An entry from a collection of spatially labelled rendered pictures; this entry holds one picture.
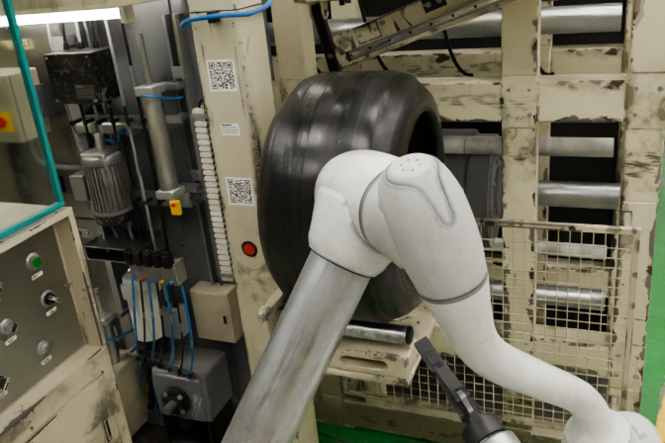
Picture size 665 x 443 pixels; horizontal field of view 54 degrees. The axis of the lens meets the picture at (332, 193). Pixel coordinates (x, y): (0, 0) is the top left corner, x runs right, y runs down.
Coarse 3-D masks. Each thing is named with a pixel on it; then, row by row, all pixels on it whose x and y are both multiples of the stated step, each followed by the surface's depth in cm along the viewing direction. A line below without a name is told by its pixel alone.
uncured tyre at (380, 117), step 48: (288, 96) 147; (336, 96) 140; (384, 96) 137; (432, 96) 160; (288, 144) 136; (336, 144) 133; (384, 144) 132; (432, 144) 170; (288, 192) 134; (288, 240) 136; (288, 288) 144; (384, 288) 137
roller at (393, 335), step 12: (348, 324) 157; (360, 324) 156; (372, 324) 155; (384, 324) 154; (396, 324) 154; (348, 336) 158; (360, 336) 156; (372, 336) 155; (384, 336) 153; (396, 336) 152; (408, 336) 152
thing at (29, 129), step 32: (0, 0) 133; (0, 32) 133; (0, 64) 133; (0, 96) 134; (32, 96) 141; (0, 128) 134; (32, 128) 142; (0, 160) 134; (32, 160) 142; (0, 192) 135; (32, 192) 142; (0, 224) 135
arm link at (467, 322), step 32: (480, 288) 85; (448, 320) 88; (480, 320) 88; (480, 352) 91; (512, 352) 94; (512, 384) 95; (544, 384) 97; (576, 384) 100; (576, 416) 104; (608, 416) 104; (640, 416) 110
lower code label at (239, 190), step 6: (228, 180) 163; (234, 180) 162; (240, 180) 161; (246, 180) 161; (228, 186) 163; (234, 186) 163; (240, 186) 162; (246, 186) 161; (228, 192) 164; (234, 192) 163; (240, 192) 163; (246, 192) 162; (252, 192) 161; (234, 198) 164; (240, 198) 163; (246, 198) 163; (252, 198) 162; (234, 204) 165; (240, 204) 164; (246, 204) 163; (252, 204) 163
